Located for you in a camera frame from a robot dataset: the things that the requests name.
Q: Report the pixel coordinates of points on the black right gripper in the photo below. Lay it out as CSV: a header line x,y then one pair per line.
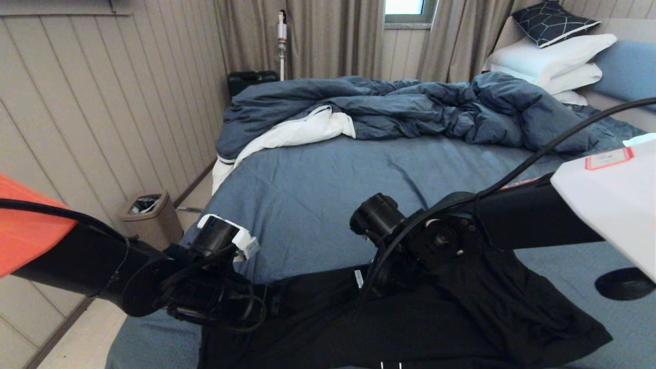
x,y
400,266

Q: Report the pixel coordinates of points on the brown trash bin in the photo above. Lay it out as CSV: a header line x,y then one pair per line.
x,y
154,220

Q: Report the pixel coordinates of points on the black bin liner bag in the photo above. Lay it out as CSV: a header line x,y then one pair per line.
x,y
143,204

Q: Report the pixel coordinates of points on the grey metal floor piece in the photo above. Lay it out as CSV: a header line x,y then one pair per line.
x,y
189,209

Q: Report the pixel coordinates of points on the white stick vacuum cleaner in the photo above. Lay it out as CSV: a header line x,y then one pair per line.
x,y
281,50

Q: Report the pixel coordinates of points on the black hard case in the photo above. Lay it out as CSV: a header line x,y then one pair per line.
x,y
246,81

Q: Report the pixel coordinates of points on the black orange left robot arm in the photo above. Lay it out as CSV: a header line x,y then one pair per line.
x,y
77,261

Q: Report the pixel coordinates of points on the beige upholstered bed frame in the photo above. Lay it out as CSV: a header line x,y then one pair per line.
x,y
626,118

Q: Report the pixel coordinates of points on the dark patterned pillow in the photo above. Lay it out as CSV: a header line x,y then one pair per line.
x,y
549,21

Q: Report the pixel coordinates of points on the black moon print T-shirt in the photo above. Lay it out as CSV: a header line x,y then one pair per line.
x,y
384,323

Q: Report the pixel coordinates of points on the white sheet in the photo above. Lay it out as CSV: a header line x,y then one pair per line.
x,y
297,131

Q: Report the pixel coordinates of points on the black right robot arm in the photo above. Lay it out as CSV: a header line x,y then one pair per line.
x,y
538,215

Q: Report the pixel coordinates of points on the white cloth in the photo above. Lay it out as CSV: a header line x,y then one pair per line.
x,y
640,138

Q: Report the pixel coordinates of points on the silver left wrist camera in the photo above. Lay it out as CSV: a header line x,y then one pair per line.
x,y
250,247

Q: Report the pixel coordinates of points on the blue headboard cushion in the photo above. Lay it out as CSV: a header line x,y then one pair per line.
x,y
631,70

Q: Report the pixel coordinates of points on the blue bed sheet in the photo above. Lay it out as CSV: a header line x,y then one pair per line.
x,y
307,195

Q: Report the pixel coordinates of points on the white pillow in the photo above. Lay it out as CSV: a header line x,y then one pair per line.
x,y
549,55
570,97
575,78

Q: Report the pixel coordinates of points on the beige curtain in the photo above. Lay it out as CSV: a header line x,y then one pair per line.
x,y
456,40
328,40

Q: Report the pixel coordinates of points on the crumpled blue duvet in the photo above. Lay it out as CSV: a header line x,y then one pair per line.
x,y
410,106

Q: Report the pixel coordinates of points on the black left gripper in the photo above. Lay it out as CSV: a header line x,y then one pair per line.
x,y
215,300

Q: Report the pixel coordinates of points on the grey framed window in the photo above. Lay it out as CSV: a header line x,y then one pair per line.
x,y
405,7

